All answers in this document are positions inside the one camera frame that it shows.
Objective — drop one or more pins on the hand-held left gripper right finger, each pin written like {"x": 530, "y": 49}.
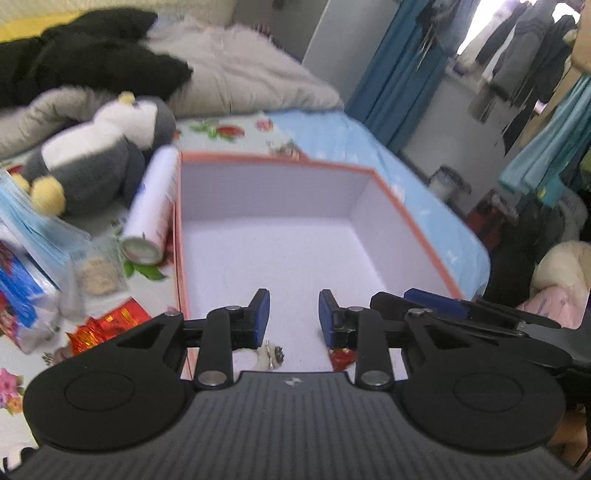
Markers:
{"x": 327, "y": 323}

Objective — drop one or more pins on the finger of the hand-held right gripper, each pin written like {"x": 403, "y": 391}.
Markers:
{"x": 434, "y": 297}
{"x": 388, "y": 303}

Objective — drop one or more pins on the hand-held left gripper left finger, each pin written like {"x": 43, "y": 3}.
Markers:
{"x": 263, "y": 318}

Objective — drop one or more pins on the pink cardboard box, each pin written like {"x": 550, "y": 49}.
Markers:
{"x": 277, "y": 230}

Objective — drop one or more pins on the clear packet with round bun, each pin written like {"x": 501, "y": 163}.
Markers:
{"x": 97, "y": 277}

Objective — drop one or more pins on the blue white tissue packet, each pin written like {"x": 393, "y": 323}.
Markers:
{"x": 18, "y": 286}

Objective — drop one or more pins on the silver foil trinket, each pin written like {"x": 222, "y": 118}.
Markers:
{"x": 270, "y": 355}

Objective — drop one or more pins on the pink printed cloth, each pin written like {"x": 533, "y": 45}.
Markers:
{"x": 558, "y": 307}

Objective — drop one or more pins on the cream fluffy cloth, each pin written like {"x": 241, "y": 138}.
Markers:
{"x": 565, "y": 265}

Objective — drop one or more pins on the red bag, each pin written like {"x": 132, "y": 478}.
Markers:
{"x": 485, "y": 224}

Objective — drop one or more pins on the dark cloth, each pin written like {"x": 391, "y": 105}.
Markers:
{"x": 517, "y": 254}

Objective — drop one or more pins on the white waste bin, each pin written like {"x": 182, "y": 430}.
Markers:
{"x": 445, "y": 184}

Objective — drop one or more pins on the white spray can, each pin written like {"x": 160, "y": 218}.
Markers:
{"x": 154, "y": 198}

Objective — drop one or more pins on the hanging teal garment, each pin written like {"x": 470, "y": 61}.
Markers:
{"x": 549, "y": 147}

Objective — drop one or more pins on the floral printed bed sheet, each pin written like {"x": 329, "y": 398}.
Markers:
{"x": 221, "y": 129}

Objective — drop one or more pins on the blue curtain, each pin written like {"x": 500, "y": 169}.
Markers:
{"x": 392, "y": 83}

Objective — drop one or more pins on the grey white penguin plush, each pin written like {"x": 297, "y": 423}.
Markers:
{"x": 87, "y": 161}

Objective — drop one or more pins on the grey duvet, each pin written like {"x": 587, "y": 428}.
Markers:
{"x": 254, "y": 78}

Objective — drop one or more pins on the stack of blue face masks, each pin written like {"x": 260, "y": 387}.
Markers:
{"x": 37, "y": 226}

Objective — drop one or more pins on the hanging black coat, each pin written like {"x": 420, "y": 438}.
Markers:
{"x": 549, "y": 69}

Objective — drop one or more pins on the hanging grey coat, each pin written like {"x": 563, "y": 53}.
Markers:
{"x": 521, "y": 50}

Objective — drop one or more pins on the hanging blue denim garment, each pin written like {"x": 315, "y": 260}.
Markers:
{"x": 445, "y": 27}

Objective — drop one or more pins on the black garment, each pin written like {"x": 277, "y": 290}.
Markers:
{"x": 92, "y": 55}

